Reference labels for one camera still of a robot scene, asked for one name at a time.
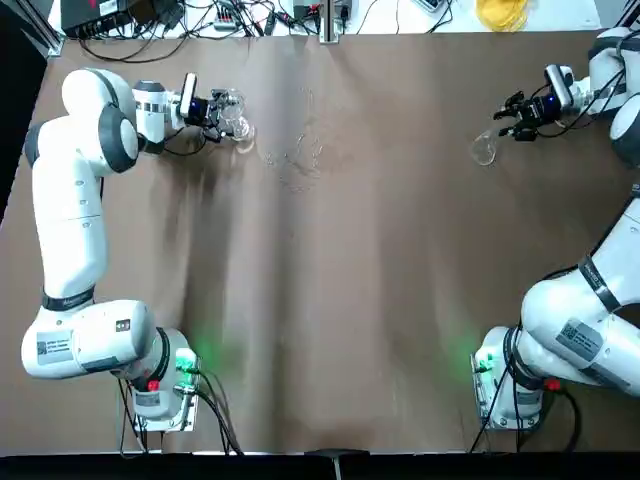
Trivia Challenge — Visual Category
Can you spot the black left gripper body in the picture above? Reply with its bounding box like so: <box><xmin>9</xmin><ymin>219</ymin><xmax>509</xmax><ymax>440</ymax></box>
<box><xmin>192</xmin><ymin>95</ymin><xmax>215</xmax><ymax>128</ymax></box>

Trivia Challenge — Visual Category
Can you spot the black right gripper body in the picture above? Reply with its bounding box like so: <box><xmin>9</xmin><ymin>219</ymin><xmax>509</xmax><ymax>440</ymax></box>
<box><xmin>524</xmin><ymin>91</ymin><xmax>560</xmax><ymax>125</ymax></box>

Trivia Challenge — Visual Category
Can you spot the clear glass beaker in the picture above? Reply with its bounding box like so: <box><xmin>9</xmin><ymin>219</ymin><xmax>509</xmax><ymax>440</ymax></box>
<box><xmin>215</xmin><ymin>87</ymin><xmax>257</xmax><ymax>152</ymax></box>

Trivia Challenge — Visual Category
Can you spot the clear glass conical flask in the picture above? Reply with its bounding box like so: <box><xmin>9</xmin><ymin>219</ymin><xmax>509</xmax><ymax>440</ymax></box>
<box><xmin>471</xmin><ymin>127</ymin><xmax>500</xmax><ymax>167</ymax></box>

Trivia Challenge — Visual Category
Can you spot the yellow bag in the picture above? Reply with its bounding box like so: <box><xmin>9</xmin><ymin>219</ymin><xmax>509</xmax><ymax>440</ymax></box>
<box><xmin>474</xmin><ymin>0</ymin><xmax>530</xmax><ymax>34</ymax></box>

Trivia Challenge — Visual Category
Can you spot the silver device with red parts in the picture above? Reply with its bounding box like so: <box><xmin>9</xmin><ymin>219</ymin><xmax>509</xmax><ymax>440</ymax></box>
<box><xmin>292</xmin><ymin>0</ymin><xmax>322</xmax><ymax>22</ymax></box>

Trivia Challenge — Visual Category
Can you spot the black computer box red logo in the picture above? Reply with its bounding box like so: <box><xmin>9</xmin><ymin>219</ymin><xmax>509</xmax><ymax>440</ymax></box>
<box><xmin>60</xmin><ymin>0</ymin><xmax>172</xmax><ymax>39</ymax></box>

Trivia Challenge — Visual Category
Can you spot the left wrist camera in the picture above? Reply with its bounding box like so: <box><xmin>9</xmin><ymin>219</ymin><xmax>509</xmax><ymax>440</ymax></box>
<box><xmin>178</xmin><ymin>71</ymin><xmax>200</xmax><ymax>120</ymax></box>

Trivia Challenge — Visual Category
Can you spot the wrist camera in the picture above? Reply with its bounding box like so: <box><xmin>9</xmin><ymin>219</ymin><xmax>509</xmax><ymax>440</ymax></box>
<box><xmin>178</xmin><ymin>71</ymin><xmax>200</xmax><ymax>120</ymax></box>
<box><xmin>543</xmin><ymin>63</ymin><xmax>576</xmax><ymax>110</ymax></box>

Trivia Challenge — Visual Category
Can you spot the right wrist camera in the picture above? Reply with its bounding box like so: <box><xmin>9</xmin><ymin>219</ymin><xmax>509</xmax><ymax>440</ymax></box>
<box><xmin>543</xmin><ymin>63</ymin><xmax>576</xmax><ymax>110</ymax></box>

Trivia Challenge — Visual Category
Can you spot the looped black cable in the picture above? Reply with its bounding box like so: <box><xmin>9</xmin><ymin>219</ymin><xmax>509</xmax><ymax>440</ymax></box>
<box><xmin>82</xmin><ymin>35</ymin><xmax>187</xmax><ymax>64</ymax></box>

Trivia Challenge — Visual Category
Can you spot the aluminium post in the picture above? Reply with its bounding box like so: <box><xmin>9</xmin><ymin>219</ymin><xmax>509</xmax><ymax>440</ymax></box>
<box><xmin>319</xmin><ymin>0</ymin><xmax>344</xmax><ymax>45</ymax></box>

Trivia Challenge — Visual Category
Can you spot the aluminium frame rail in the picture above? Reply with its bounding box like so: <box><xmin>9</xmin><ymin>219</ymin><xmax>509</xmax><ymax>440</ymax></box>
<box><xmin>30</xmin><ymin>9</ymin><xmax>64</xmax><ymax>55</ymax></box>

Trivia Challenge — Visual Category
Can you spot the black left arm base cable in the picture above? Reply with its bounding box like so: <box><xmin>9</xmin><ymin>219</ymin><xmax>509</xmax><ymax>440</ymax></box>
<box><xmin>187</xmin><ymin>367</ymin><xmax>245</xmax><ymax>456</ymax></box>

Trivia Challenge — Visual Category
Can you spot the black arm base cable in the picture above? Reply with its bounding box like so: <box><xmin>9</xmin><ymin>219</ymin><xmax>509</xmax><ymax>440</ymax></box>
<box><xmin>187</xmin><ymin>367</ymin><xmax>245</xmax><ymax>456</ymax></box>
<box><xmin>469</xmin><ymin>382</ymin><xmax>584</xmax><ymax>454</ymax></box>

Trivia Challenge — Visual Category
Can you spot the black right arm base cable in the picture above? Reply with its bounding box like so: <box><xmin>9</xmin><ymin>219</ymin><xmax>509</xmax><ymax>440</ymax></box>
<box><xmin>469</xmin><ymin>382</ymin><xmax>584</xmax><ymax>454</ymax></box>

